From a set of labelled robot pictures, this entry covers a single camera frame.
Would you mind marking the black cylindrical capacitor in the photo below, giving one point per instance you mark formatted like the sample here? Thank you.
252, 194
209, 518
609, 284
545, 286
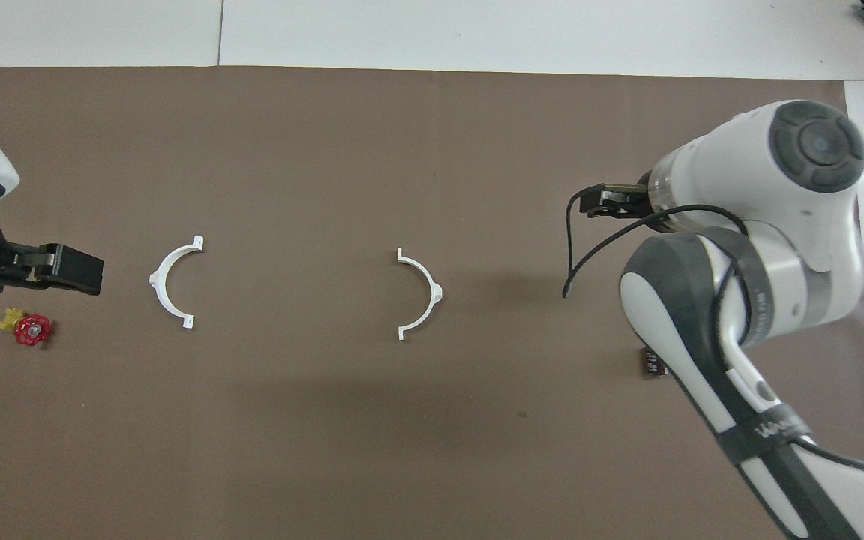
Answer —
652, 364

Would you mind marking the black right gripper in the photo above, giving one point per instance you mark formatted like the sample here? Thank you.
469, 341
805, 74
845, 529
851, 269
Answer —
640, 206

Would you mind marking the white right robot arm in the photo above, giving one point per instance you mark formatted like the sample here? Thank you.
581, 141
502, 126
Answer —
814, 217

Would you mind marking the brown paper table mat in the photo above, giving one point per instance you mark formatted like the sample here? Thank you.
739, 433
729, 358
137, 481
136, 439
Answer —
402, 450

